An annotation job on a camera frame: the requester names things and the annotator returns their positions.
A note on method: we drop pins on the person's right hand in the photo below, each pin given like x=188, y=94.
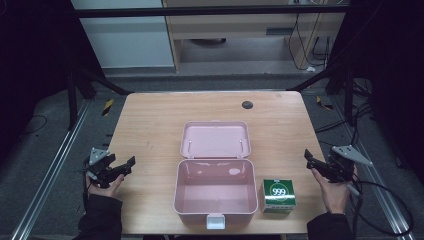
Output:
x=334, y=195

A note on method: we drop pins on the black round table grommet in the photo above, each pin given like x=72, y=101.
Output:
x=247, y=105

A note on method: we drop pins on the pink plastic lidded box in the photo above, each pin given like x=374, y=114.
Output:
x=216, y=186

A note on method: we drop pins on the black metal stand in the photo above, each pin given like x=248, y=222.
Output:
x=71, y=100
x=348, y=90

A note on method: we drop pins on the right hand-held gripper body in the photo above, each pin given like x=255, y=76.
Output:
x=346, y=160

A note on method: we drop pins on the person's left hand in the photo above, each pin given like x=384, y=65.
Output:
x=106, y=190

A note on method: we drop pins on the wooden desk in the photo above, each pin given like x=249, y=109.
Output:
x=233, y=25

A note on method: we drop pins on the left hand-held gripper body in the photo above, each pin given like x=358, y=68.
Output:
x=98, y=162

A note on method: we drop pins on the green white medicine box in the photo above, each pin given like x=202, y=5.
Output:
x=278, y=196

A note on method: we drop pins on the black metal frame bar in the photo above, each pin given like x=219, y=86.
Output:
x=200, y=12

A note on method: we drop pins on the white cabinet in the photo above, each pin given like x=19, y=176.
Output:
x=128, y=40

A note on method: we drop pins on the yellow black striped tape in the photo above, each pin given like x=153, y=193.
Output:
x=324, y=104
x=107, y=107

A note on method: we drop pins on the aluminium floor rail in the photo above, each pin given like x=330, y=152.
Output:
x=50, y=170
x=380, y=190

